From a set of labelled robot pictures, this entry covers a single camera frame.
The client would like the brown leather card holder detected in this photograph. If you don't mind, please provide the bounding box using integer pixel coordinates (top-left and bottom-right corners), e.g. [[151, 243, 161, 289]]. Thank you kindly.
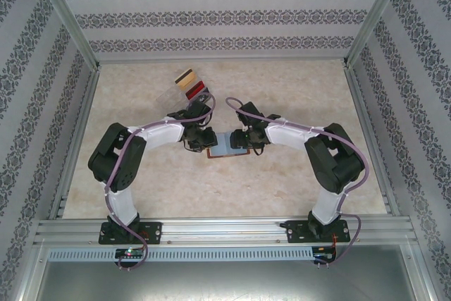
[[206, 131, 252, 160]]

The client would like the red card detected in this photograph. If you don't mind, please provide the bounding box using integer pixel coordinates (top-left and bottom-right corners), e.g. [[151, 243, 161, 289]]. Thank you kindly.
[[184, 82, 209, 101]]

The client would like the gold card with black stripe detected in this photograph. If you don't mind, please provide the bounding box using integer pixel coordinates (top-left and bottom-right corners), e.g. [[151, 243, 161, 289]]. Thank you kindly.
[[174, 68, 199, 91]]

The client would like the grey metal sheet panel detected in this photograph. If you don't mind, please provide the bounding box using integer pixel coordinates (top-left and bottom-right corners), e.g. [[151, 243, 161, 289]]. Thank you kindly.
[[20, 242, 434, 301]]

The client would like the aluminium mounting rail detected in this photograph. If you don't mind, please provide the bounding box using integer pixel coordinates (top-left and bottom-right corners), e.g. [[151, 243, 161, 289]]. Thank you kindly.
[[33, 216, 414, 245]]

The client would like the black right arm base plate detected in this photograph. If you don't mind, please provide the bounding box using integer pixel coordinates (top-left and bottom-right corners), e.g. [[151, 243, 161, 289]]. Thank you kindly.
[[285, 219, 350, 245]]

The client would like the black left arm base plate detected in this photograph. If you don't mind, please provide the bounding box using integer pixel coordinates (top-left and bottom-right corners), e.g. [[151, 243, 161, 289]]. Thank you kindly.
[[99, 221, 163, 245]]

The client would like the aluminium table side rail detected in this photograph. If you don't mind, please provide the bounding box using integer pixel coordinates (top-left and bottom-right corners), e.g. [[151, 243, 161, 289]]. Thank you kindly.
[[47, 64, 103, 221], [342, 61, 402, 217]]

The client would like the slotted grey cable duct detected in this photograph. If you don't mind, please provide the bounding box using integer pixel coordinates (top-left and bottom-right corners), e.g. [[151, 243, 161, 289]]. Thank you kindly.
[[47, 246, 315, 262]]

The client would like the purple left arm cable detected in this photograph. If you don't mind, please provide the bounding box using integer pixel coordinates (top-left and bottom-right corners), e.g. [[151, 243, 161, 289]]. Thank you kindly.
[[104, 92, 216, 271]]

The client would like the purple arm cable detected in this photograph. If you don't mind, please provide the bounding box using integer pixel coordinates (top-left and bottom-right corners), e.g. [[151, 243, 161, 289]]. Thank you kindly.
[[104, 92, 216, 271], [225, 96, 371, 267]]

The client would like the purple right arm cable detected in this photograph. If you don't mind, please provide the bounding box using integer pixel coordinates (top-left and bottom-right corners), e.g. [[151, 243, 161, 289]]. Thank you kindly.
[[225, 96, 371, 267]]

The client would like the aluminium frame post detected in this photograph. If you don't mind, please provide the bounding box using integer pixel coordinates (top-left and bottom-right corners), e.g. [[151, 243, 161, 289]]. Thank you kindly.
[[341, 0, 413, 69], [33, 0, 103, 71]]

